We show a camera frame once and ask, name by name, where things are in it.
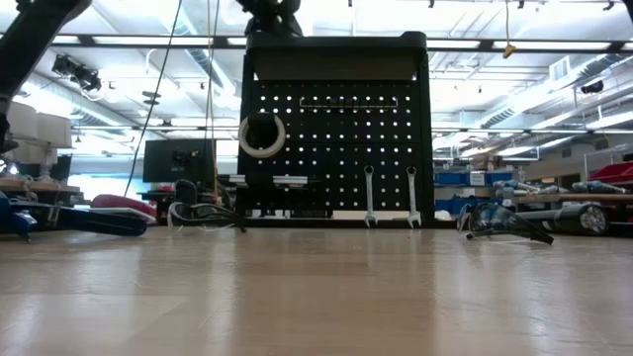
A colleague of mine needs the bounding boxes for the yellow hanging plug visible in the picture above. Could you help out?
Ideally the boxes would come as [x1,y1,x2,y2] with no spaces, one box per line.
[501,0,518,60]

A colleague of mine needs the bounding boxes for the blue bin shelf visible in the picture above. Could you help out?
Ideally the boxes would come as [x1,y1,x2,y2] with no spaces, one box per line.
[434,170,514,217]

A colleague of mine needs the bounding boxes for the black monitor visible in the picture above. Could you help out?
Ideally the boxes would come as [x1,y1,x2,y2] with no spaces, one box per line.
[142,138,217,184]

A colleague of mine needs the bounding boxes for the black aluminium table frame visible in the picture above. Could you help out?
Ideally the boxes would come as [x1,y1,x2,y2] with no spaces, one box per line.
[147,215,633,238]

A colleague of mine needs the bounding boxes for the black office chair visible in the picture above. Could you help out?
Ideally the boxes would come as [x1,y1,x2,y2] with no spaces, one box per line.
[172,178,199,207]

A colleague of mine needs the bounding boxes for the silver combination wrench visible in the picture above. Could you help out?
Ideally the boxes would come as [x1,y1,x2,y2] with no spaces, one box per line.
[363,165,380,229]
[405,165,422,229]

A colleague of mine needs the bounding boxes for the red plastic tool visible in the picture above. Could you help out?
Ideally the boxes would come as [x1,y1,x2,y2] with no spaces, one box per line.
[90,194,158,222]

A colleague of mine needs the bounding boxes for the black flashlight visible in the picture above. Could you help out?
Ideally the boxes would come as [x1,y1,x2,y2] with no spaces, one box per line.
[513,202,610,236]

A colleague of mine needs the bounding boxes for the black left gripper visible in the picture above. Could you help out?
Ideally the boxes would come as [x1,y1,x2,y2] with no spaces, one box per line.
[235,0,305,38]

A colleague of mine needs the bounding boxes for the wooden workbench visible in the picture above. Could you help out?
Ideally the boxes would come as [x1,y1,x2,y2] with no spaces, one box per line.
[511,192,633,207]
[0,178,83,207]

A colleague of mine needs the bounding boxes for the black eyeglasses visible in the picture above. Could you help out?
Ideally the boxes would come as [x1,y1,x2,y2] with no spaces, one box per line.
[455,202,555,246]

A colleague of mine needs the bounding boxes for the black pegboard tool cart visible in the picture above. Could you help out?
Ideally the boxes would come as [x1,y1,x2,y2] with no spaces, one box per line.
[235,30,437,224]

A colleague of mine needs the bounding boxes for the white lamp shade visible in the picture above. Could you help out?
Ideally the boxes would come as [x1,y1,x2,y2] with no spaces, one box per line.
[37,113,73,149]
[5,101,39,142]

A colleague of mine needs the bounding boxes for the white tape roll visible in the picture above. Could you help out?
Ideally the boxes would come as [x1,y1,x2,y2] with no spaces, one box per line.
[236,112,287,159]

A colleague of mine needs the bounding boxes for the black hanging cable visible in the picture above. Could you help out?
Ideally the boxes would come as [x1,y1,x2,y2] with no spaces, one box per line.
[122,0,184,199]

